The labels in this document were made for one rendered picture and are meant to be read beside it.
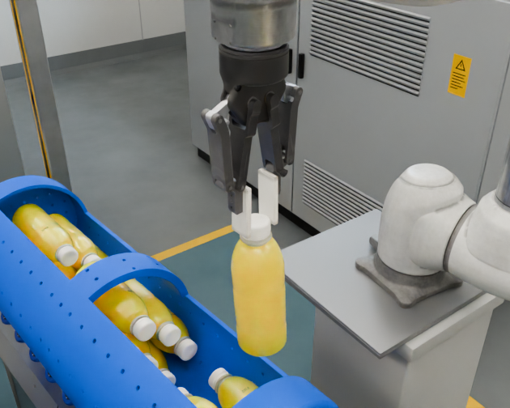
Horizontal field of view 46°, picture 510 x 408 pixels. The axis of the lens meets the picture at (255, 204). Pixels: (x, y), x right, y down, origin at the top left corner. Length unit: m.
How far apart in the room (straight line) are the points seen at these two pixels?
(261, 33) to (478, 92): 1.72
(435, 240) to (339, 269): 0.27
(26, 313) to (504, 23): 1.69
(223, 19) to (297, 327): 2.23
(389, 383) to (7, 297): 0.82
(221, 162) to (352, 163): 2.17
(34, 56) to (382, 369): 1.34
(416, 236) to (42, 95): 1.26
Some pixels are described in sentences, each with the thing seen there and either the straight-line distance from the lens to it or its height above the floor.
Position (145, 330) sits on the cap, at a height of 1.16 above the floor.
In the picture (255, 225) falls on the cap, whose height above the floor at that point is 1.47.
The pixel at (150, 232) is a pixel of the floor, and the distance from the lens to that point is 3.38.
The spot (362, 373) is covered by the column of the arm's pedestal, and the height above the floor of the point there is 0.81.
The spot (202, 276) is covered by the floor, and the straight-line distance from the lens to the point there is 3.02.
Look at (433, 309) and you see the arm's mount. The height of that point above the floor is 1.02.
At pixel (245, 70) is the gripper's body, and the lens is 0.62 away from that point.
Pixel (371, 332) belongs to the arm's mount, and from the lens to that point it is 1.27.
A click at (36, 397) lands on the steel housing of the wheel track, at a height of 0.86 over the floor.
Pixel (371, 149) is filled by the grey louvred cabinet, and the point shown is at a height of 0.70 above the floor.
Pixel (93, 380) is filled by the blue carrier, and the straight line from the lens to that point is 1.00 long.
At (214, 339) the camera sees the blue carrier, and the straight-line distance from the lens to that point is 1.17.
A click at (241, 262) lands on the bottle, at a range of 0.76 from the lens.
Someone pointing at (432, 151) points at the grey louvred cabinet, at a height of 0.82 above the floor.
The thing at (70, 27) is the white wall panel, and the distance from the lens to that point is 5.95.
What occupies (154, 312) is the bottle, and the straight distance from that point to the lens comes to 1.13.
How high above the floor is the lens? 1.88
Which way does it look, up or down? 32 degrees down
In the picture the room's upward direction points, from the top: straight up
